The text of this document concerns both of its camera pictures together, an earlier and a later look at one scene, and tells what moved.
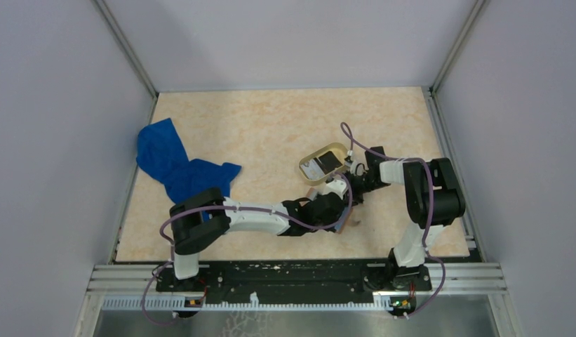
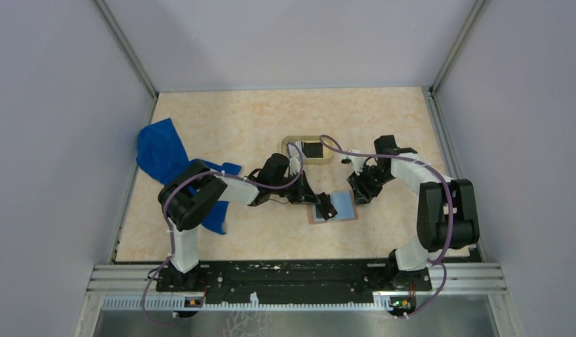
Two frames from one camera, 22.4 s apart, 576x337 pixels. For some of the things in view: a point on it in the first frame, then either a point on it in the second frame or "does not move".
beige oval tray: [314, 182] to [327, 154]
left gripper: [330, 229] to [304, 193]
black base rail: [292, 280] does not move
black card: [328, 162] to [312, 149]
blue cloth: [161, 154] does not move
